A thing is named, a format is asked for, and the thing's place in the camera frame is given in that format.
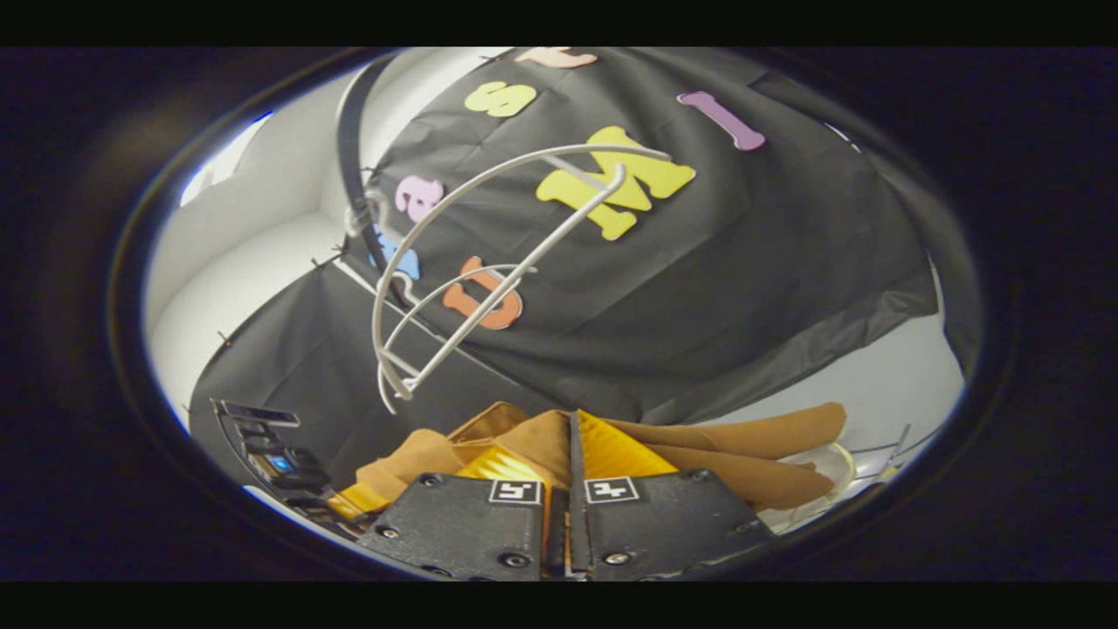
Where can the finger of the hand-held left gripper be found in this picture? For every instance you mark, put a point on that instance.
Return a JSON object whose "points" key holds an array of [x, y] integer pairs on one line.
{"points": [[358, 502]]}

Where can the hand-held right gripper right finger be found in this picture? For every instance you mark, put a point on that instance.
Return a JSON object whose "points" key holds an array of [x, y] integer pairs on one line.
{"points": [[576, 463]]}

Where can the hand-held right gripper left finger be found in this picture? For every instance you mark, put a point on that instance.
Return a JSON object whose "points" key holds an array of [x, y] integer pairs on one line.
{"points": [[454, 524]]}

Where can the brown collared shirt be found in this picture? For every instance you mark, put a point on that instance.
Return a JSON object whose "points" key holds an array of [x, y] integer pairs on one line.
{"points": [[742, 437]]}

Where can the white clothes hanger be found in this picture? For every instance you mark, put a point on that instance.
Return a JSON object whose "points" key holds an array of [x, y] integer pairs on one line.
{"points": [[454, 284], [476, 183]]}

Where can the white empty clothes hanger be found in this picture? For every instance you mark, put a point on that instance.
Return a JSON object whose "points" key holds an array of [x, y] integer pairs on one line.
{"points": [[454, 284]]}

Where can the black backdrop cloth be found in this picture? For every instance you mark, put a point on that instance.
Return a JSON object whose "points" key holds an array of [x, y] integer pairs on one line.
{"points": [[699, 262]]}

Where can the silver tape wrap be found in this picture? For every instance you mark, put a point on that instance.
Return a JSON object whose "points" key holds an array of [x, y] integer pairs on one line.
{"points": [[367, 214]]}

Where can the large ceiling light panel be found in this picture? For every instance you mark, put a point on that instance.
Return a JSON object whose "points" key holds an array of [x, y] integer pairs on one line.
{"points": [[218, 166]]}

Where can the black clothes rail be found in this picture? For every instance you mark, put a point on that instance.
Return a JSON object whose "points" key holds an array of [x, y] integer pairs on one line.
{"points": [[349, 131]]}

